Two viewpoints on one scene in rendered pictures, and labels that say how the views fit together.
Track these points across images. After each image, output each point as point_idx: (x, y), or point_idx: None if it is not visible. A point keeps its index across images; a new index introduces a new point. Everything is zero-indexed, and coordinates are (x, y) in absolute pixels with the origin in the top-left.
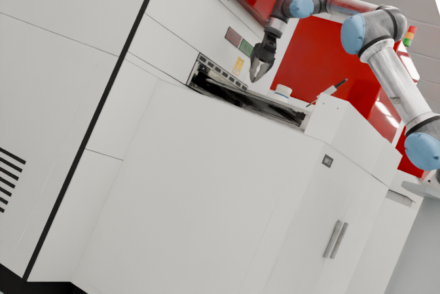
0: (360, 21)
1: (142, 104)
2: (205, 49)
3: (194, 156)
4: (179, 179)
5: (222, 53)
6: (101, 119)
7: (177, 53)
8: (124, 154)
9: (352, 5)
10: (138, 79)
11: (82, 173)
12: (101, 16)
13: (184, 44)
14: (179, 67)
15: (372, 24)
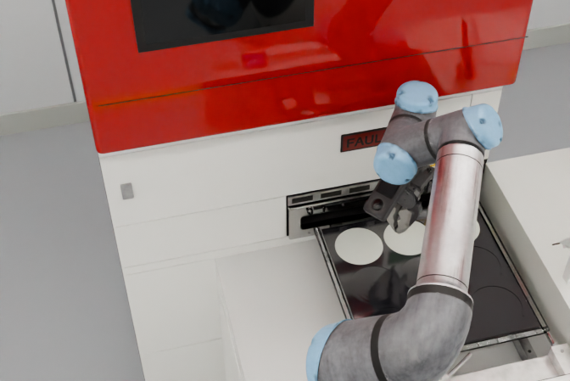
0: (311, 367)
1: (205, 289)
2: (300, 186)
3: None
4: None
5: (354, 168)
6: (140, 328)
7: (231, 221)
8: (218, 334)
9: (426, 224)
10: (171, 277)
11: (158, 370)
12: None
13: (237, 209)
14: (252, 230)
15: (332, 378)
